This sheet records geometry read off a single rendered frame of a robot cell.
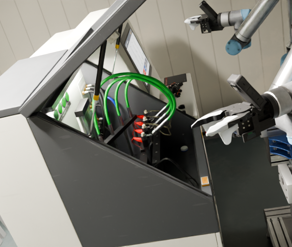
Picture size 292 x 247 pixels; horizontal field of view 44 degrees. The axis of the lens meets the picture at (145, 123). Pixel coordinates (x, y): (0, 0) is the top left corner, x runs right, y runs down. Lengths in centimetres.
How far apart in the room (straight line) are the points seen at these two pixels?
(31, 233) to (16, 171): 31
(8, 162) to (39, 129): 20
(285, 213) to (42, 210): 150
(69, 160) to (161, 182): 35
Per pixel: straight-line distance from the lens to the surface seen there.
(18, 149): 143
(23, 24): 354
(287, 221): 244
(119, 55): 192
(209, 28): 201
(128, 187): 142
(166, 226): 154
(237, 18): 194
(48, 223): 161
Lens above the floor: 190
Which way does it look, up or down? 26 degrees down
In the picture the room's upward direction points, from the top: 15 degrees counter-clockwise
